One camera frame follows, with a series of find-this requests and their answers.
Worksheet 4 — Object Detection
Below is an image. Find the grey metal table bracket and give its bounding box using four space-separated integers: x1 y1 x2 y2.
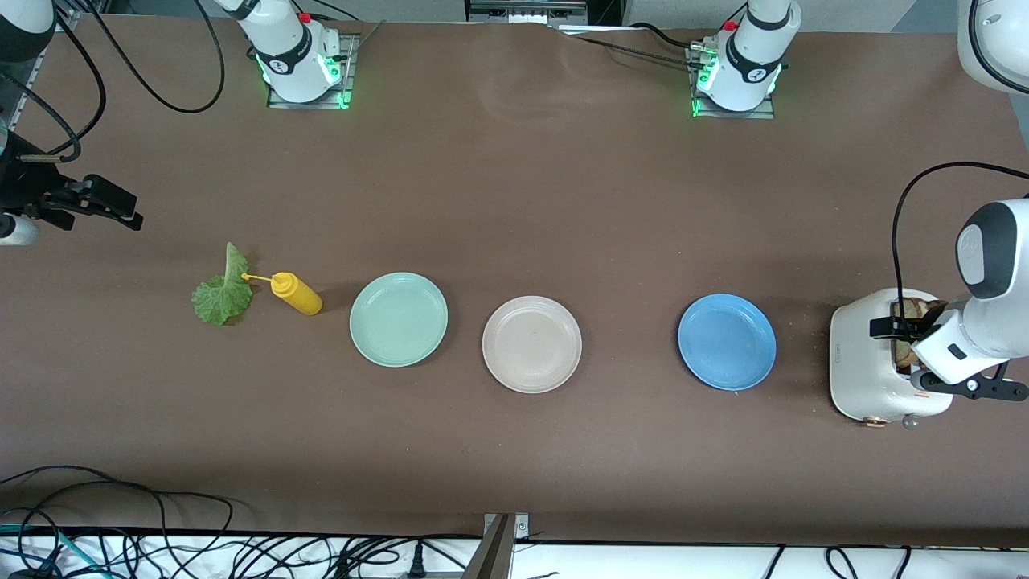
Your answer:
462 512 531 579

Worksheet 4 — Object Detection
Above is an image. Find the teal floor cable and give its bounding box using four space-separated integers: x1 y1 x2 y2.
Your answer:
0 523 109 579

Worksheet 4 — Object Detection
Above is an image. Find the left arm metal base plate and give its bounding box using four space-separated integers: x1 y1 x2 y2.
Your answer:
690 44 777 120

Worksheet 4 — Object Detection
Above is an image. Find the metal frame with slots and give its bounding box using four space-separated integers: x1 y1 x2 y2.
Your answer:
466 0 589 25

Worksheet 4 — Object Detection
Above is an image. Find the black floor cable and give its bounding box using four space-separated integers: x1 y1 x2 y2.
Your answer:
0 464 170 579
0 482 238 579

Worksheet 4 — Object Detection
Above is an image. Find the light green plate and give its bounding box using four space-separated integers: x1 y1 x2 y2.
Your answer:
349 272 449 369

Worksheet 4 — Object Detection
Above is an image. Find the green lettuce leaf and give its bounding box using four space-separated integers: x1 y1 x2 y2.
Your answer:
191 242 255 327

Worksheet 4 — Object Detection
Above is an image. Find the white two-slot toaster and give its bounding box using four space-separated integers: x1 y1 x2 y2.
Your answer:
829 288 956 430

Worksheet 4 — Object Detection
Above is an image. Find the black right arm loop cable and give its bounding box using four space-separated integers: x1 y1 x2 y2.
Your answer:
56 0 228 114

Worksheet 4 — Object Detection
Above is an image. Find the black base power cable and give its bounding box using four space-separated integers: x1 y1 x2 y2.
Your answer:
555 23 710 72

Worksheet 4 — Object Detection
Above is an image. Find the beige plate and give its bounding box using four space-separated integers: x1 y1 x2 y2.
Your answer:
482 295 583 395

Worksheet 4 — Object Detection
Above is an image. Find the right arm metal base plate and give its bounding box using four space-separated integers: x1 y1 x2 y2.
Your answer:
267 32 356 109

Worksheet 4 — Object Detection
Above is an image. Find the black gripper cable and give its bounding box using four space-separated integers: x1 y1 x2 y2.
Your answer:
0 14 109 162
891 161 1029 347

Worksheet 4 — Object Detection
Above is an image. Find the aluminium table edge rail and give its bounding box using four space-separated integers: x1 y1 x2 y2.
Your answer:
0 60 43 123

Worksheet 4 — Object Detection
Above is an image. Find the yellow mustard squeeze bottle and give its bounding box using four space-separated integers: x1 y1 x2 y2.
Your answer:
241 272 324 317

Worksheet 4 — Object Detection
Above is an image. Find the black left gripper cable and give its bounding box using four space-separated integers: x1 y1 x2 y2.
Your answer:
891 161 1029 347

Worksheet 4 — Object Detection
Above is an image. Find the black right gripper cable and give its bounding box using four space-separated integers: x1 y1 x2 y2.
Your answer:
0 14 109 162

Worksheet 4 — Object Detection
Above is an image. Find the blue plate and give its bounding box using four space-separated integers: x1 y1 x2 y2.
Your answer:
677 293 778 392

